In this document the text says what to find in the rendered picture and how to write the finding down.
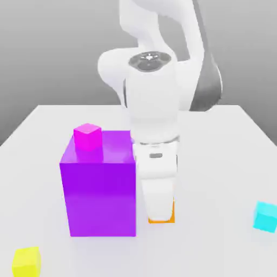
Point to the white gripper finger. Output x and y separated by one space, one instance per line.
158 199

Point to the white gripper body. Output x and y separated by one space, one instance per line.
157 166

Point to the small orange cube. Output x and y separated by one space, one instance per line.
172 213

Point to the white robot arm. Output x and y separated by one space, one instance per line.
151 97

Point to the small magenta cube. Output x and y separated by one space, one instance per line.
87 138

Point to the small cyan cube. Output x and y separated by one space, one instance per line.
265 216

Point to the small yellow cube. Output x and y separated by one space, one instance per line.
26 261

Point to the large purple box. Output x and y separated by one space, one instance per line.
99 194

